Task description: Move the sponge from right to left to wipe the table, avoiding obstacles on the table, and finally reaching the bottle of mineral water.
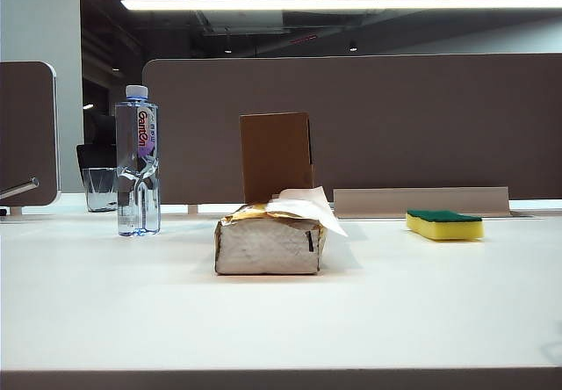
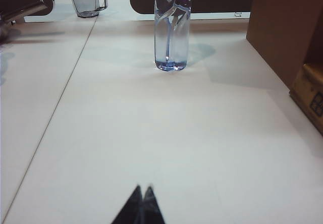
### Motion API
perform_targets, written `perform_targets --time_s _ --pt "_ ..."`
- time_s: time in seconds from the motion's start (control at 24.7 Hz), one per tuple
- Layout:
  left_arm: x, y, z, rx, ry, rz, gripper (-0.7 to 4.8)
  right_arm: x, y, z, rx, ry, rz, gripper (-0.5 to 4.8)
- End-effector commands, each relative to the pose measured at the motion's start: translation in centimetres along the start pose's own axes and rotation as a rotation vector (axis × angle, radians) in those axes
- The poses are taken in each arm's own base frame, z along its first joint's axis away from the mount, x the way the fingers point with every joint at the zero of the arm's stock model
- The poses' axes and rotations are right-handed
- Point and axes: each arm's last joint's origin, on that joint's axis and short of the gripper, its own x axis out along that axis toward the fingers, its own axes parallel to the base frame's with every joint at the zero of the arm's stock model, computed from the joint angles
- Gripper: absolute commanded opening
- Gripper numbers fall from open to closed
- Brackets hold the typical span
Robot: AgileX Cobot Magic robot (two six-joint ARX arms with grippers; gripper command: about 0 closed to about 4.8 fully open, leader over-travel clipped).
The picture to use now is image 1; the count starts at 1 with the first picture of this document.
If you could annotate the yellow sponge with green scourer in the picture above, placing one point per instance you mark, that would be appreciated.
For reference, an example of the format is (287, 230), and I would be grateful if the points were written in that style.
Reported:
(443, 230)

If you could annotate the gold and white tissue pack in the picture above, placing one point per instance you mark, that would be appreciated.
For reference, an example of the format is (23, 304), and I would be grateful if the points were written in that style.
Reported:
(263, 251)

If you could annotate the clear Ganten water bottle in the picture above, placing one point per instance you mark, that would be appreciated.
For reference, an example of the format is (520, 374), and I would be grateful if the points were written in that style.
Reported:
(137, 179)

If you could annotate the brown cardboard box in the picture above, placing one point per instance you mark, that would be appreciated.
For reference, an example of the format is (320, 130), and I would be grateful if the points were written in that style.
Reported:
(274, 157)

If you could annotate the wide brown desk partition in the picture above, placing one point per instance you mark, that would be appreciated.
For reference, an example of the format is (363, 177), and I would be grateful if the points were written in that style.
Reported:
(395, 122)

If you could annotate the white tissue sheet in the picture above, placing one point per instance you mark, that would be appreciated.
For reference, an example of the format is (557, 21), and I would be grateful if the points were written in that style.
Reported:
(307, 205)

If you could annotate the silver metal rod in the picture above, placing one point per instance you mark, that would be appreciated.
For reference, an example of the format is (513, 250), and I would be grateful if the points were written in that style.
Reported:
(19, 188)

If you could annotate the clear drinking glass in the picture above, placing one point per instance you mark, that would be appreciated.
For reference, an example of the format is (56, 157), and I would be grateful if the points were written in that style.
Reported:
(98, 190)

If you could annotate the narrow brown desk partition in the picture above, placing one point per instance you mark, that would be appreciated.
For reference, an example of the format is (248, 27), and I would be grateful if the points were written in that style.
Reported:
(26, 126)

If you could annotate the black office chair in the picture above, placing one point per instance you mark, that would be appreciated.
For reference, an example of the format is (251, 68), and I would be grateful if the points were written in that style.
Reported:
(98, 155)

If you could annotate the long ceiling light strip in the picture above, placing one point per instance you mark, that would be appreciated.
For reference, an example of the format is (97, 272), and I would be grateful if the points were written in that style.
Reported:
(307, 4)

